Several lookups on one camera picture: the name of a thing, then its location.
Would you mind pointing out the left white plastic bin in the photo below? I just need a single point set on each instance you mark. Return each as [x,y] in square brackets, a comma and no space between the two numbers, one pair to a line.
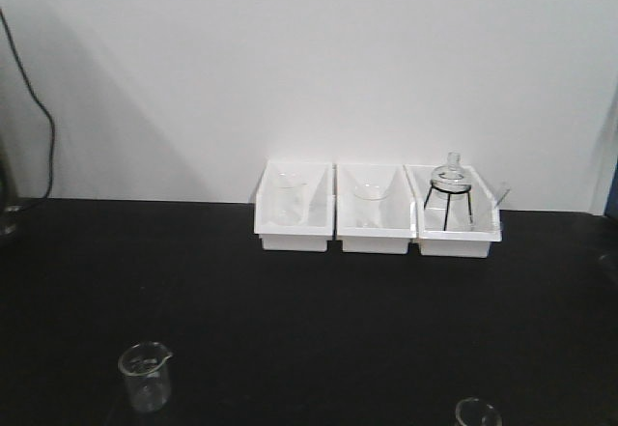
[316,229]

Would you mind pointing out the white plastic bin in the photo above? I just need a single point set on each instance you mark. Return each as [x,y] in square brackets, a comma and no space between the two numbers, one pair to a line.
[461,239]
[398,211]
[316,229]

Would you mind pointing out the glass beaker in left bin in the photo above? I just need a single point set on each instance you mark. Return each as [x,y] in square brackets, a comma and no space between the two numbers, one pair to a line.
[288,193]

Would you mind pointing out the glass flask in middle bin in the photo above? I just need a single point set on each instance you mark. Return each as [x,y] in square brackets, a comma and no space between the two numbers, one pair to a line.
[368,199]

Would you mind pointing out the middle white plastic bin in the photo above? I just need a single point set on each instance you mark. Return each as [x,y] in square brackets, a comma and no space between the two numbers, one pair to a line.
[398,211]

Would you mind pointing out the round glass flask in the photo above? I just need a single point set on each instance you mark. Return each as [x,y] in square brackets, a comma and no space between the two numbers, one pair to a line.
[451,177]

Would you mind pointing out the right white plastic bin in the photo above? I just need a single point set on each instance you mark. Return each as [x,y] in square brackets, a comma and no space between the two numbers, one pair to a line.
[461,239]

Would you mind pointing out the glass beaker on table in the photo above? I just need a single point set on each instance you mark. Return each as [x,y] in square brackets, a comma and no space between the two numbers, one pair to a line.
[146,376]

